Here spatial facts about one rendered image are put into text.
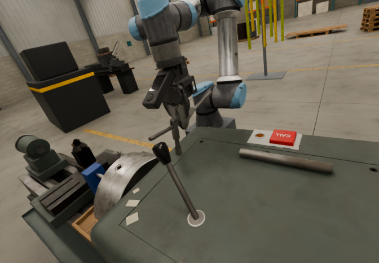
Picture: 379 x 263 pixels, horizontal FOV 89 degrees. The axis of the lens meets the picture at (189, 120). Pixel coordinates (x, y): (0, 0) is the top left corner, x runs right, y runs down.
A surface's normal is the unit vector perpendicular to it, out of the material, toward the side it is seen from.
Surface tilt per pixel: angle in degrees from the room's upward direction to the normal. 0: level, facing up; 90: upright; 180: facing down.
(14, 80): 90
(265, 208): 0
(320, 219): 0
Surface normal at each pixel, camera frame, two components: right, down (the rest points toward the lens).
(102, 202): -0.56, -0.17
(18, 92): 0.80, 0.08
